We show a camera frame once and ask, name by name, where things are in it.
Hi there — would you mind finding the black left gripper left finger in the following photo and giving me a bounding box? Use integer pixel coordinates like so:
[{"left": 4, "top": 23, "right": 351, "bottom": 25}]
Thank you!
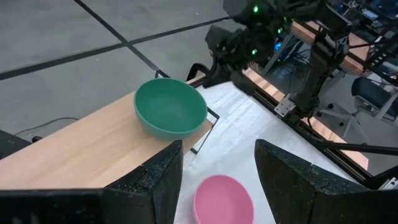
[{"left": 102, "top": 139, "right": 184, "bottom": 224}]

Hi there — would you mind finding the green plastic bowl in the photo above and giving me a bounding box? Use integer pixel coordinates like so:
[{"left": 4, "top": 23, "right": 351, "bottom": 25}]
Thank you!
[{"left": 133, "top": 77, "right": 208, "bottom": 141}]

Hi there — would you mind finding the light wooden shelf board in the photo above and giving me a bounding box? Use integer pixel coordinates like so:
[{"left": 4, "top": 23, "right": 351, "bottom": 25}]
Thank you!
[{"left": 0, "top": 73, "right": 215, "bottom": 190}]

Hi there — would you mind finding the black clamp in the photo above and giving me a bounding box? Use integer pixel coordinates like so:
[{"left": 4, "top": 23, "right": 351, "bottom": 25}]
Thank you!
[{"left": 186, "top": 63, "right": 215, "bottom": 82}]

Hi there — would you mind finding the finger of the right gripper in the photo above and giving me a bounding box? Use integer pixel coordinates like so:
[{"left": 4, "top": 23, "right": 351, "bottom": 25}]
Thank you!
[
  {"left": 203, "top": 63, "right": 234, "bottom": 90},
  {"left": 229, "top": 70, "right": 261, "bottom": 96}
]

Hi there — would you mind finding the office chair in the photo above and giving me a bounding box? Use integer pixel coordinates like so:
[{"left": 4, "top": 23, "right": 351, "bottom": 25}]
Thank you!
[{"left": 317, "top": 77, "right": 398, "bottom": 144}]

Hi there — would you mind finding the thin black floor cable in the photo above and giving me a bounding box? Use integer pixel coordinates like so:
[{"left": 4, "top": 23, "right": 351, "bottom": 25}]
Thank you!
[{"left": 14, "top": 117, "right": 79, "bottom": 137}]

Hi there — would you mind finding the wooden workbench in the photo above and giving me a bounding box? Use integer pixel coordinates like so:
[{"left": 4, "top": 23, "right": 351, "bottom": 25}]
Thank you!
[{"left": 290, "top": 21, "right": 371, "bottom": 74}]

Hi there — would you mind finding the black aluminium table rail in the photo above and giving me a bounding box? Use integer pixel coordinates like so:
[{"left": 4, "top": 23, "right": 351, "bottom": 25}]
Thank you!
[{"left": 242, "top": 70, "right": 398, "bottom": 190}]

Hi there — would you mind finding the black box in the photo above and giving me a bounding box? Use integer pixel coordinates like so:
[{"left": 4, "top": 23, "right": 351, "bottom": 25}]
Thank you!
[{"left": 0, "top": 129, "right": 32, "bottom": 160}]

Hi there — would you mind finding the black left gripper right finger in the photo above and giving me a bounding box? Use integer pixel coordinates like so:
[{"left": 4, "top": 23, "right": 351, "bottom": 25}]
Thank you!
[{"left": 254, "top": 139, "right": 373, "bottom": 224}]

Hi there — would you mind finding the pink plastic bowl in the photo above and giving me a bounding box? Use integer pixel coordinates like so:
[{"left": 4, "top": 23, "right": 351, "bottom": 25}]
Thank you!
[{"left": 192, "top": 174, "right": 255, "bottom": 224}]

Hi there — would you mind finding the silver metal bracket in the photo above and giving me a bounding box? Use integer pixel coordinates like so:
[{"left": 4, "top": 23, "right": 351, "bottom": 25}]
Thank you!
[{"left": 274, "top": 93, "right": 296, "bottom": 118}]

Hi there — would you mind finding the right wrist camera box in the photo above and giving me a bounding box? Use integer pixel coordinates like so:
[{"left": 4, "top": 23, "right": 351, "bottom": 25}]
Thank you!
[{"left": 204, "top": 24, "right": 233, "bottom": 52}]

